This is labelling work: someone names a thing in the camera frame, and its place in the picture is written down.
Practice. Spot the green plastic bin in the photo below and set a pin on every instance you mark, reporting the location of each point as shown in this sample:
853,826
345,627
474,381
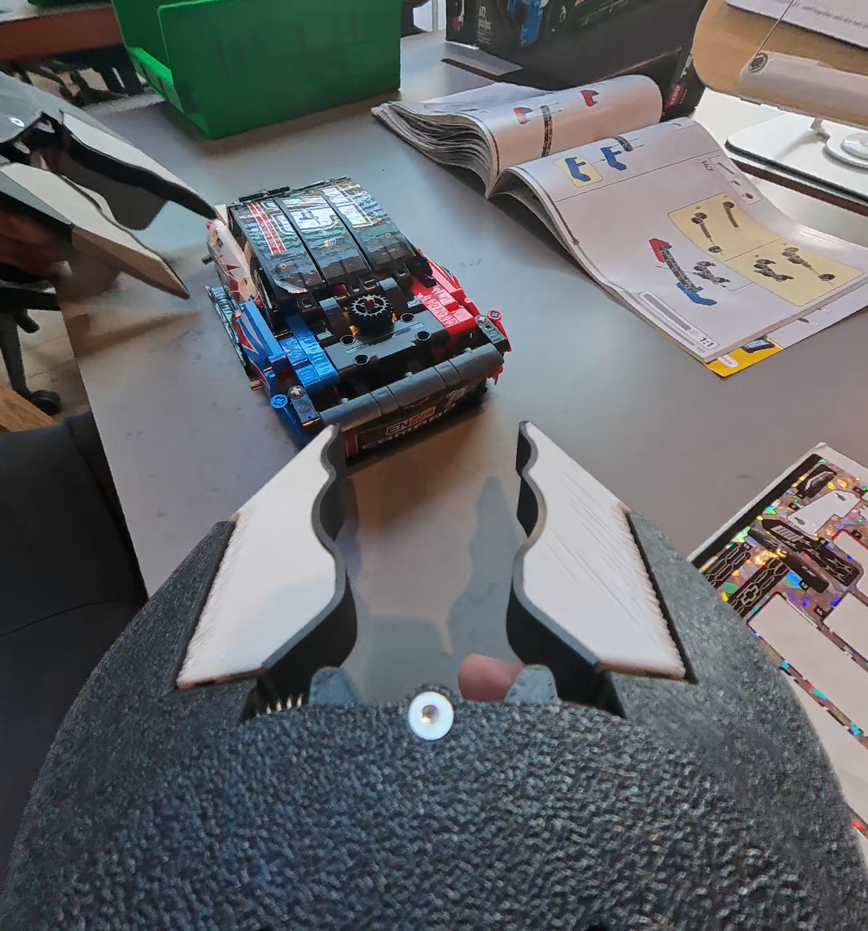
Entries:
274,58

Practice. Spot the toy brick race car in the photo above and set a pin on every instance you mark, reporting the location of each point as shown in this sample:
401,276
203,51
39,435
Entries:
354,313

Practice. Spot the grey desk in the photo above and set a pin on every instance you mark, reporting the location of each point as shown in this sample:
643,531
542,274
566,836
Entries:
587,407

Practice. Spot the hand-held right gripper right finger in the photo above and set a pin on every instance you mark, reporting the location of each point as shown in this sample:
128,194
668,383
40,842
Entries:
594,567

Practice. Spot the adjoining white desk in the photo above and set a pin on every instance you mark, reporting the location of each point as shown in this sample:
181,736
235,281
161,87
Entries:
718,123

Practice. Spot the person's left hand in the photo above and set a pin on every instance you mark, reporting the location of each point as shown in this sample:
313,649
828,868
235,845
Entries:
5,240

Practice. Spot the black office chair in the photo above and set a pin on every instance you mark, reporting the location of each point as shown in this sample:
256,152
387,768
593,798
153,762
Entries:
5,313

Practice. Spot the black toy car box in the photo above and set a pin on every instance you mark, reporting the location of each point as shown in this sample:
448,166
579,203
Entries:
587,43

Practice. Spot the wooden-edged table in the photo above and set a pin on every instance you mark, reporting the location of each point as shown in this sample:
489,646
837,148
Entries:
41,33

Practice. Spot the person's right hand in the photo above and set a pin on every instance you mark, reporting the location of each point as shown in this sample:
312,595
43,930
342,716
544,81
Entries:
491,680

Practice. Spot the wooden document stand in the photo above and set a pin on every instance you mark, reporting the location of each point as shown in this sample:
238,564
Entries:
805,87

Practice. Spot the open instruction booklet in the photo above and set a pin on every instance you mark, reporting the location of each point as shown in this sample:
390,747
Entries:
623,218

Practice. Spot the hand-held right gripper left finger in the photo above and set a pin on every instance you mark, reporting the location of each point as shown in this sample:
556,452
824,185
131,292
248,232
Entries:
259,582

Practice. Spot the holographic sticker sheet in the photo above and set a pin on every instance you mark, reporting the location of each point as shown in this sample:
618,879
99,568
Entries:
812,611

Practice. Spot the printed instruction sheet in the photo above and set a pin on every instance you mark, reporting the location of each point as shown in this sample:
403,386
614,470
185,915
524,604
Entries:
841,18

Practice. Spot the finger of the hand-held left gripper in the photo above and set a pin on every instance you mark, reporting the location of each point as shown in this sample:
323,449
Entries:
114,251
114,156

